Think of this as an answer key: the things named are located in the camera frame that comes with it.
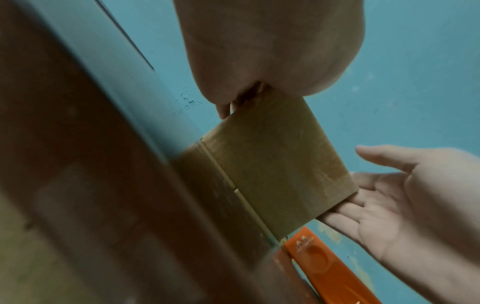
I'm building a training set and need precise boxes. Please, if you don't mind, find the person's left hand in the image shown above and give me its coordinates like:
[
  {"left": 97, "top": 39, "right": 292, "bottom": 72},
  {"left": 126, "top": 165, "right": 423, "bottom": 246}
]
[{"left": 171, "top": 0, "right": 367, "bottom": 120}]

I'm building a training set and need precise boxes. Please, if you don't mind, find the dark brown wooden table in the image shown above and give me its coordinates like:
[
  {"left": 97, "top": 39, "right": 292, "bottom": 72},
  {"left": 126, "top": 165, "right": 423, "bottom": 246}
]
[{"left": 0, "top": 0, "right": 324, "bottom": 304}]

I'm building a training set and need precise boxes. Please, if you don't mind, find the person's right hand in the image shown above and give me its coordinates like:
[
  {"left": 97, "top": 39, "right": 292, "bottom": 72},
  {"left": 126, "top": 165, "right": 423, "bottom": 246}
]
[{"left": 316, "top": 144, "right": 480, "bottom": 304}]

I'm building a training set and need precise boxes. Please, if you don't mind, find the orange tape dispenser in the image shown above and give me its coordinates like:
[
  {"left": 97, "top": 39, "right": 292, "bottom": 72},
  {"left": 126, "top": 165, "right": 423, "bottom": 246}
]
[{"left": 282, "top": 226, "right": 383, "bottom": 304}]

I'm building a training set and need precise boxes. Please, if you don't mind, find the cardboard box with dark edge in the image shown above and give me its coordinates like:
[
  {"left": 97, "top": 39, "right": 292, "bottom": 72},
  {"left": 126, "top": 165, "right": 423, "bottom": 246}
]
[{"left": 194, "top": 87, "right": 360, "bottom": 247}]

